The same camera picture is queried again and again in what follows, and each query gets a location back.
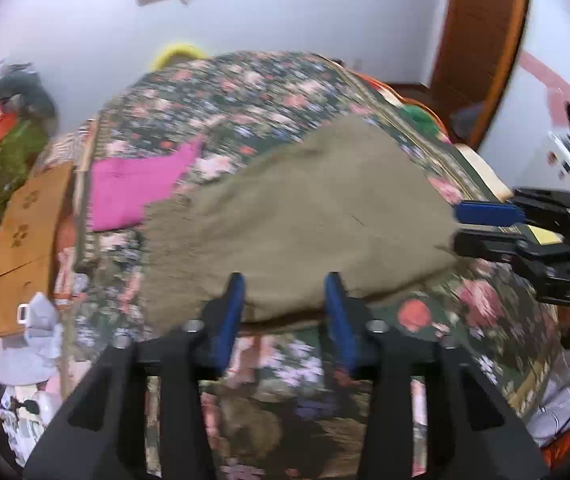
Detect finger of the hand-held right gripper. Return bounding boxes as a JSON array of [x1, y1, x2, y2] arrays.
[[453, 229, 570, 267], [454, 187, 570, 227]]

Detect olive green pants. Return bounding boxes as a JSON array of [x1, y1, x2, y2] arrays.
[[140, 115, 458, 333]]

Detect wooden bedside board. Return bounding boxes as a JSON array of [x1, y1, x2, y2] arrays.
[[0, 162, 76, 340]]

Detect yellow round object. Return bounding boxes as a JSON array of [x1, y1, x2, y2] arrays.
[[151, 44, 208, 72]]

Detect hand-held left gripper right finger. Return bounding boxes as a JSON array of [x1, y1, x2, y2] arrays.
[[326, 272, 550, 480]]

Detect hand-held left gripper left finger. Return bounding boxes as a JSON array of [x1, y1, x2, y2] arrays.
[[24, 272, 246, 480]]

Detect floral bed blanket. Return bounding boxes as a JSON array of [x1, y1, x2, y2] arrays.
[[57, 50, 563, 478]]

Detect green cloth pile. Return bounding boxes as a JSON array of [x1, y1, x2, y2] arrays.
[[0, 120, 50, 221]]

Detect pink folded cloth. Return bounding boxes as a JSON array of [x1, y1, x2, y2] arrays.
[[87, 140, 204, 233]]

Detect white cloth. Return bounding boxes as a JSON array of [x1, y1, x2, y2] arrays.
[[0, 292, 64, 386]]

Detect wooden door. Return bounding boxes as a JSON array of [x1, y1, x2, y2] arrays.
[[430, 0, 533, 148]]

